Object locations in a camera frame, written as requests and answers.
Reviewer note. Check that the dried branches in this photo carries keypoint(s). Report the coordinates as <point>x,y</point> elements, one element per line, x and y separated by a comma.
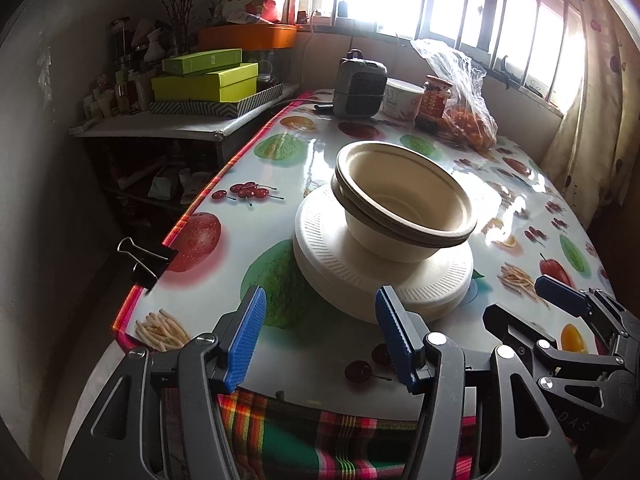
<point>175,0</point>

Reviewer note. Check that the flat green box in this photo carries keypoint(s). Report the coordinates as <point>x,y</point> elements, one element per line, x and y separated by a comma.
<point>202,60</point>

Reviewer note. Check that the small grey desk heater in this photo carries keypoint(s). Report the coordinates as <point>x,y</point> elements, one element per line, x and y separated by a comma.
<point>360,85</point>

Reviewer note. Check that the small dark bottle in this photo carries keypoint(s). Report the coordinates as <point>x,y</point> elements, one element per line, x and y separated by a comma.
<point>343,9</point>

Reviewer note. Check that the fruit print curtain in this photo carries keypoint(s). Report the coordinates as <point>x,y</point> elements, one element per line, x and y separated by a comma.
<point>600,85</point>

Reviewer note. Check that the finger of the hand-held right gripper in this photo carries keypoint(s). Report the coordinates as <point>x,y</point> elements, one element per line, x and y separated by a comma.
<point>510,327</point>
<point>560,292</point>

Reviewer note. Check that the orange box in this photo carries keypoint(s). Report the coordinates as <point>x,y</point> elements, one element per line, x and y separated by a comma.
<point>245,37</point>

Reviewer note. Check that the clear plastic bag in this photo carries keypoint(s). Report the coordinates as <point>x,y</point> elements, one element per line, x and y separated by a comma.
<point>465,80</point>

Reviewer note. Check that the white plastic tub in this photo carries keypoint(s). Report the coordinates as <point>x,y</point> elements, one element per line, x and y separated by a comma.
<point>400,102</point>

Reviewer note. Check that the large green box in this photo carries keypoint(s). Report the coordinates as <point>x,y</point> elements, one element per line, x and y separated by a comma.
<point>205,85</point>

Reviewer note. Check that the white side shelf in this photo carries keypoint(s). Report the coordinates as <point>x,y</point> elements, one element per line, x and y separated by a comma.
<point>165,127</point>

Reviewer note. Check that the cluster of small bottles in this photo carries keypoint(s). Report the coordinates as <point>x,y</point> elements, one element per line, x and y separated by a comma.
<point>125,90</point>

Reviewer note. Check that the fruit print glossy tablecloth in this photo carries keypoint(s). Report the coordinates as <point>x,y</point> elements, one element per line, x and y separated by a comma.
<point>280,160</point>

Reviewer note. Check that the striped tray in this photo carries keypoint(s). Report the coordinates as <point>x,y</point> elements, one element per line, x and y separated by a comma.
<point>215,108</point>

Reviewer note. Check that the window with metal bars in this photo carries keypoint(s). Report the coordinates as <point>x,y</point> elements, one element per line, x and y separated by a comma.
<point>450,0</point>

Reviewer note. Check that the pile of oranges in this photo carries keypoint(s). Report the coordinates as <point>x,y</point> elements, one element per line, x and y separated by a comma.
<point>470,125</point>

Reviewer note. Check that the black binder clip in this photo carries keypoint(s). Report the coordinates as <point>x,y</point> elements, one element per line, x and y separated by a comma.
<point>155,262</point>

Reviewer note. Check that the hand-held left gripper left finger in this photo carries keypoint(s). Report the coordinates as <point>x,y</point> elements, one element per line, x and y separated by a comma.
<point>245,340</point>

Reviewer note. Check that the red label glass jar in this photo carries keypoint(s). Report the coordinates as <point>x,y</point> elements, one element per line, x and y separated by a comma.
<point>432,105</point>

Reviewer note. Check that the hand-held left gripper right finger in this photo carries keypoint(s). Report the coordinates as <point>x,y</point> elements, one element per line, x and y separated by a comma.
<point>395,340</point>

